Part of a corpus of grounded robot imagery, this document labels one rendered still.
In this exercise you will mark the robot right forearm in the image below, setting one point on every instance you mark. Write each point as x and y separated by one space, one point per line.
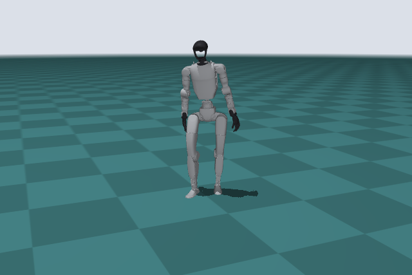
185 104

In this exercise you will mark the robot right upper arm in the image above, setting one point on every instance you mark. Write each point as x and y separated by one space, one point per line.
185 92

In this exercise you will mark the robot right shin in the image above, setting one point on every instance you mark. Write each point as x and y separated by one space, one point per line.
193 168

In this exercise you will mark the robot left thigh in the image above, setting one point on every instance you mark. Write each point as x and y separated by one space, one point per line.
220 132

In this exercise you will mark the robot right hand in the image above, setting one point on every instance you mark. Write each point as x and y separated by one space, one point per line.
184 117

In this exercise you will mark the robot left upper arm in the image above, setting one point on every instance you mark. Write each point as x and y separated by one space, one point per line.
221 70

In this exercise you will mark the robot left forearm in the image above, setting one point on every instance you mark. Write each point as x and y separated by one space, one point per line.
230 102

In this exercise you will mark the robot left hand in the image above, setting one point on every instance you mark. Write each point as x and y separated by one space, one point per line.
235 120

